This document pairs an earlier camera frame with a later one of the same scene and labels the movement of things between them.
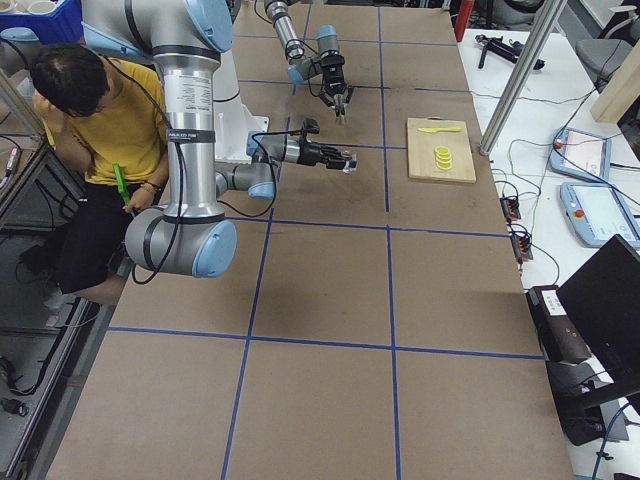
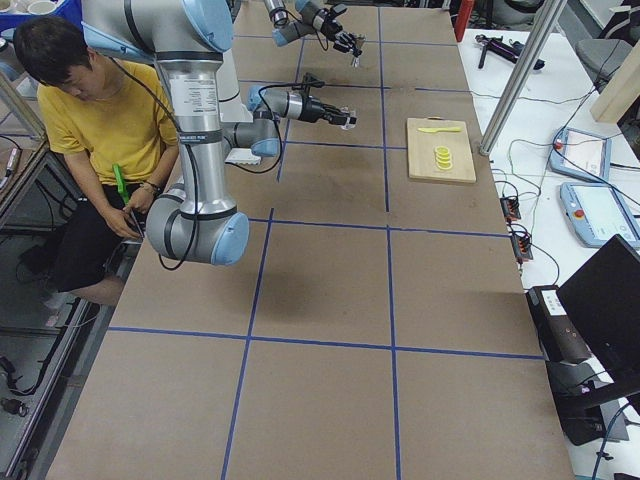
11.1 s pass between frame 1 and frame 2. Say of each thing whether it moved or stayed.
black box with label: stayed
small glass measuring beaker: moved
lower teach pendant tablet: stayed
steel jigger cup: moved
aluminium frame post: stayed
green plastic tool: stayed
